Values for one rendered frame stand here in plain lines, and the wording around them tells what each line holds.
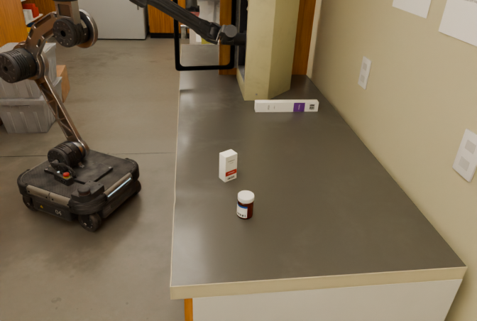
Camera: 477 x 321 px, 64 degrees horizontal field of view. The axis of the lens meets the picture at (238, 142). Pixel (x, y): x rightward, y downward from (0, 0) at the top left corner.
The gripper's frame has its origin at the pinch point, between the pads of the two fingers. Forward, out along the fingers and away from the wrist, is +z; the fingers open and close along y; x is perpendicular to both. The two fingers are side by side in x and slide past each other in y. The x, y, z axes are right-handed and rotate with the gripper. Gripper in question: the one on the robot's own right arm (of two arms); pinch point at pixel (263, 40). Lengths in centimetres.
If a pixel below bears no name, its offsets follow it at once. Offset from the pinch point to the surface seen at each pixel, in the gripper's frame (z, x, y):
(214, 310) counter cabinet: -32, 37, -117
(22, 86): -161, 83, 147
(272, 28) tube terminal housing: -0.6, -8.6, -14.8
